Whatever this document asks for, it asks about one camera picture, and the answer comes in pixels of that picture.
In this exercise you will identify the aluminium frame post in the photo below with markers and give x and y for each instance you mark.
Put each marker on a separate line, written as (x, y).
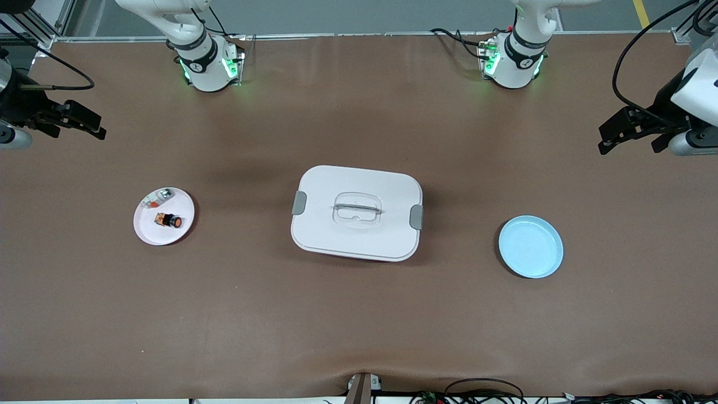
(680, 36)
(45, 42)

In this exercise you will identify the pink round plate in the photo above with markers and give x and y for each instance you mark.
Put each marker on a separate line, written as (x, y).
(160, 235)

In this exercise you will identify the orange black push switch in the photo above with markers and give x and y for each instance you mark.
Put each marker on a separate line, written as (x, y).
(169, 220)

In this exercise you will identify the silver table edge rail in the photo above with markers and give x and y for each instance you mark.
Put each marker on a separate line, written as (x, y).
(364, 35)

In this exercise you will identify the light blue round plate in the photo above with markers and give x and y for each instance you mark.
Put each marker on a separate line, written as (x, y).
(530, 247)

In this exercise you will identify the white lidded storage box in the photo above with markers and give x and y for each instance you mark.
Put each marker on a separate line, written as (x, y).
(359, 235)

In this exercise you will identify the brown table mat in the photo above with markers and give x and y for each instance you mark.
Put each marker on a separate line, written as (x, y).
(359, 314)

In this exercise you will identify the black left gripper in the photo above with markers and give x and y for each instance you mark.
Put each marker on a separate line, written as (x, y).
(662, 105)

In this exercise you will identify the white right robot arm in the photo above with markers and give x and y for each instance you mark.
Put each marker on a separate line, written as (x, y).
(207, 73)

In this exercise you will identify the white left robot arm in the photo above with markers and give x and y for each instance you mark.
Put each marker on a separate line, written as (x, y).
(516, 62)

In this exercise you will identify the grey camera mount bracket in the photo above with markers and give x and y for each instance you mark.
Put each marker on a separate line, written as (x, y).
(362, 390)

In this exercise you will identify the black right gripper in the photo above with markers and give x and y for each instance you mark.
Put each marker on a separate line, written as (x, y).
(22, 106)

